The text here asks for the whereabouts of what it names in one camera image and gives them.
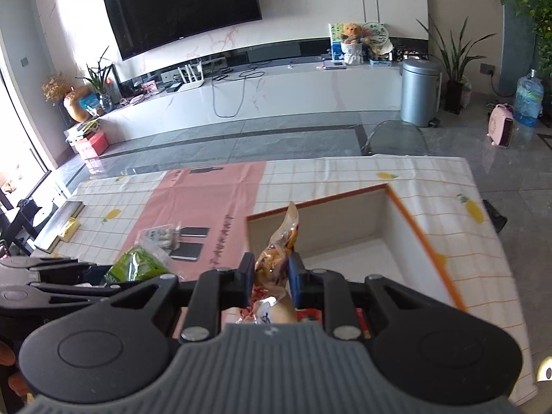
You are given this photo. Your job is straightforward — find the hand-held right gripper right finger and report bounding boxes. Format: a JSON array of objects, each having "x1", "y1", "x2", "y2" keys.
[{"x1": 288, "y1": 254, "x2": 464, "y2": 341}]

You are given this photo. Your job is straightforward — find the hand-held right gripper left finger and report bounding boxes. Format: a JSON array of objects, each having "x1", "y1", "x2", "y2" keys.
[{"x1": 92, "y1": 254, "x2": 256, "y2": 345}]

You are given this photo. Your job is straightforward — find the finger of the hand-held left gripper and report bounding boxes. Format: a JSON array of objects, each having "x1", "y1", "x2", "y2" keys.
[
  {"x1": 0, "y1": 257, "x2": 108, "y2": 284},
  {"x1": 0, "y1": 282, "x2": 126, "y2": 311}
]

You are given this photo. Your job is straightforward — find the brown clear snack packet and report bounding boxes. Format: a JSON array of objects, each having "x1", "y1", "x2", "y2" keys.
[{"x1": 252, "y1": 200, "x2": 303, "y2": 298}]

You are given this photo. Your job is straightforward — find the pale yellow snack packet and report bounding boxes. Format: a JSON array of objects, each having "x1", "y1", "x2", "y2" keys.
[{"x1": 235, "y1": 295, "x2": 298, "y2": 325}]

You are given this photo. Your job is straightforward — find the green snack packet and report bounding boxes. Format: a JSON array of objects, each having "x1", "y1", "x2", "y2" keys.
[{"x1": 105, "y1": 244, "x2": 173, "y2": 285}]

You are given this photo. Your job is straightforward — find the orange cardboard box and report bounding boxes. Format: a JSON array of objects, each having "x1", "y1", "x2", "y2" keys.
[{"x1": 246, "y1": 183, "x2": 469, "y2": 341}]

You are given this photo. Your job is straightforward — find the person's left hand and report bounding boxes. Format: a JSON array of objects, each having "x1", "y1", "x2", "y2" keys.
[{"x1": 0, "y1": 341, "x2": 29, "y2": 397}]

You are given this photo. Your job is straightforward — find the small yellow item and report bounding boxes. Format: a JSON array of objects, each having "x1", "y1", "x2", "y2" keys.
[{"x1": 58, "y1": 218, "x2": 80, "y2": 241}]

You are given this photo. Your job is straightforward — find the black book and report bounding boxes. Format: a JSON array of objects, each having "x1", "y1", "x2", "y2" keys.
[{"x1": 32, "y1": 200, "x2": 86, "y2": 253}]

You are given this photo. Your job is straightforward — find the clear egg snack packet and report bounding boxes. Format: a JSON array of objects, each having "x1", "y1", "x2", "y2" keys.
[{"x1": 138, "y1": 222, "x2": 182, "y2": 251}]

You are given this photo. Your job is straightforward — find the red box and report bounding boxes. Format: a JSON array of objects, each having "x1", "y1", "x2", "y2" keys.
[{"x1": 71, "y1": 131, "x2": 109, "y2": 158}]

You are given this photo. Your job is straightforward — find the orange vase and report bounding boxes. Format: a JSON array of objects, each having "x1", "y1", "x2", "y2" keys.
[{"x1": 63, "y1": 87, "x2": 93, "y2": 122}]

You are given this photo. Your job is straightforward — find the transparent chair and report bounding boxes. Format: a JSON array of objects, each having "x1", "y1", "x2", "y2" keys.
[{"x1": 361, "y1": 120, "x2": 427, "y2": 157}]

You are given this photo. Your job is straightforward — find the white marble tv cabinet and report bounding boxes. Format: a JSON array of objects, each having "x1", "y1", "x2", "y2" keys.
[{"x1": 97, "y1": 62, "x2": 443, "y2": 143}]

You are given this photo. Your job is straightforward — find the dried flower bunch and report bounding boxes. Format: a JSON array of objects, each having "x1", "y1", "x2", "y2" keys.
[{"x1": 42, "y1": 73, "x2": 72, "y2": 102}]

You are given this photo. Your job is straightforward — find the small green potted plant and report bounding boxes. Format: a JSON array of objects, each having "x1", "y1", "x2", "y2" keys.
[{"x1": 78, "y1": 45, "x2": 117, "y2": 108}]

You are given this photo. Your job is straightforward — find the white router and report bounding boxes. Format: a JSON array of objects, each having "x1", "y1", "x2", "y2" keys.
[{"x1": 178, "y1": 62, "x2": 207, "y2": 92}]

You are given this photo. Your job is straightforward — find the silver pedal trash can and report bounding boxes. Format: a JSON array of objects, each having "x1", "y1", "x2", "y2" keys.
[{"x1": 400, "y1": 58, "x2": 443, "y2": 128}]

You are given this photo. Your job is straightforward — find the green white box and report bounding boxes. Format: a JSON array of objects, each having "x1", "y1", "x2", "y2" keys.
[{"x1": 328, "y1": 23, "x2": 346, "y2": 59}]

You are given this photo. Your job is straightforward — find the tall leaf potted plant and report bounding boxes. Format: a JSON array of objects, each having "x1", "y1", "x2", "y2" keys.
[{"x1": 416, "y1": 16, "x2": 496, "y2": 115}]

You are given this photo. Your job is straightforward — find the brown teddy bear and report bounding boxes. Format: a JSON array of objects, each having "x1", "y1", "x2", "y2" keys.
[{"x1": 338, "y1": 22, "x2": 367, "y2": 66}]

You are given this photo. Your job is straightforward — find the pink space heater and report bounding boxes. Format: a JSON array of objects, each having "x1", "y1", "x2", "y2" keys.
[{"x1": 486, "y1": 103, "x2": 517, "y2": 148}]

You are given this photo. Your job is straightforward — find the round printed hand fan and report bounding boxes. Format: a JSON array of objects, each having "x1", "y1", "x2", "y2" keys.
[{"x1": 361, "y1": 21, "x2": 389, "y2": 50}]

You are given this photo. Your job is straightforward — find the black flat screen television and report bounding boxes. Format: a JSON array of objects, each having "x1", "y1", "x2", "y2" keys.
[{"x1": 101, "y1": 0, "x2": 264, "y2": 62}]

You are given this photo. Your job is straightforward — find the blue water bottle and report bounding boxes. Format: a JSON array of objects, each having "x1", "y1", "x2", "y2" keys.
[{"x1": 514, "y1": 69, "x2": 545, "y2": 128}]

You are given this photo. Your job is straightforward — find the trailing vine plant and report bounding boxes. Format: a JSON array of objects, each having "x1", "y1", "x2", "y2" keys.
[{"x1": 466, "y1": 0, "x2": 552, "y2": 82}]

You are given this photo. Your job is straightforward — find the black cable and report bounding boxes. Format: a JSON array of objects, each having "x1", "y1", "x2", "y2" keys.
[{"x1": 212, "y1": 67, "x2": 268, "y2": 118}]

